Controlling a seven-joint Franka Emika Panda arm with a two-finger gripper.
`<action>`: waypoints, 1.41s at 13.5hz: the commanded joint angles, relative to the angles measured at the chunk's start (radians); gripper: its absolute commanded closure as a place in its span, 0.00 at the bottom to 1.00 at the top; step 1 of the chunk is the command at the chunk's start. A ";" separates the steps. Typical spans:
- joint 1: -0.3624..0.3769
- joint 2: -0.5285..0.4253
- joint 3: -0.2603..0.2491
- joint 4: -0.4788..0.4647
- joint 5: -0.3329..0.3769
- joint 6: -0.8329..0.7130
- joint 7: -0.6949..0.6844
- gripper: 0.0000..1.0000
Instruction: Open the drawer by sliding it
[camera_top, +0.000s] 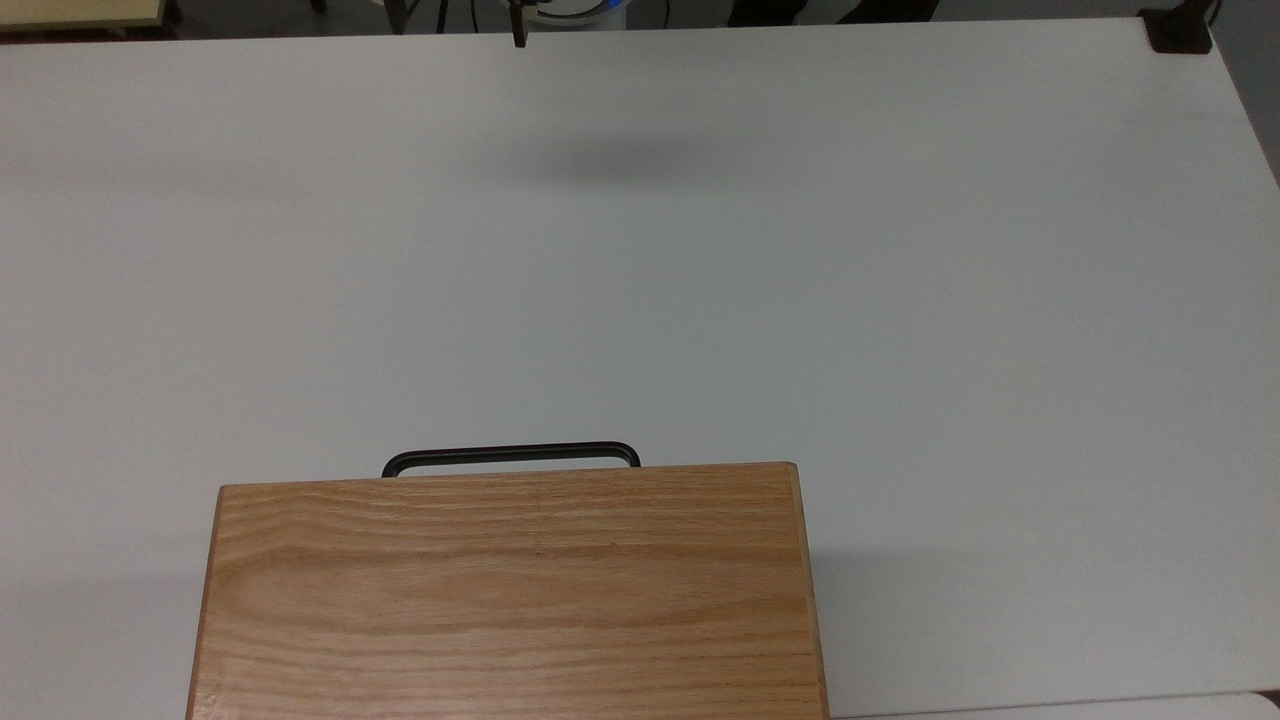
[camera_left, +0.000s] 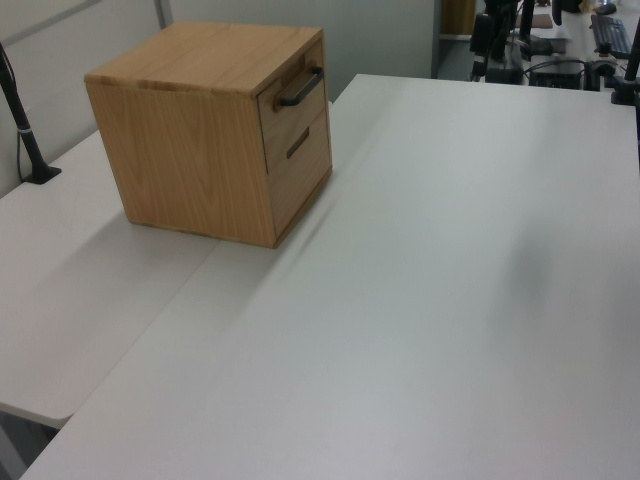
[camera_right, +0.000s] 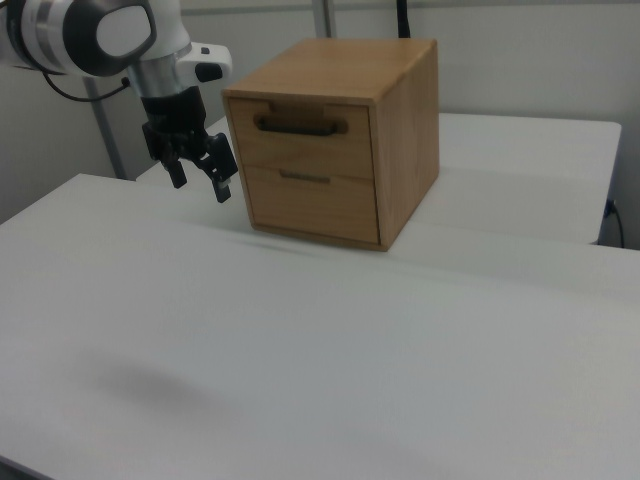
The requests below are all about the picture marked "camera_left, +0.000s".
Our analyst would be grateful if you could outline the black clamp with pole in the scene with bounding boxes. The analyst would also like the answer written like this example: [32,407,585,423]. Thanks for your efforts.
[607,27,640,106]

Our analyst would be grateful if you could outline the black computer keyboard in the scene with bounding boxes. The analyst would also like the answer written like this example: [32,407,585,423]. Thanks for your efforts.
[589,13,633,59]

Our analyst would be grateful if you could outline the light oak wooden cabinet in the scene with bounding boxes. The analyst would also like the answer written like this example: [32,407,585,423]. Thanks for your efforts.
[83,20,334,250]

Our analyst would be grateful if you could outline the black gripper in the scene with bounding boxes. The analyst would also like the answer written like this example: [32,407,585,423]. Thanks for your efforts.
[469,13,494,84]

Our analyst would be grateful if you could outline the wooden drawer with black handle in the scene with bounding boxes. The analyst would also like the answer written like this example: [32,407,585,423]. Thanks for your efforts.
[255,38,329,176]

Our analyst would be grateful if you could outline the black camera pole with base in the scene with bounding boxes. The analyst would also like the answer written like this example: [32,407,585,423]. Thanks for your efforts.
[0,42,64,186]

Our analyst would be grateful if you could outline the black monitor stand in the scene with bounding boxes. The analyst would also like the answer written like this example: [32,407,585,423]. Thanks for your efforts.
[509,0,557,59]

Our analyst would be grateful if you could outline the black box device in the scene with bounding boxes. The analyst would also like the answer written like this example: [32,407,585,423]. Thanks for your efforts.
[528,59,587,90]

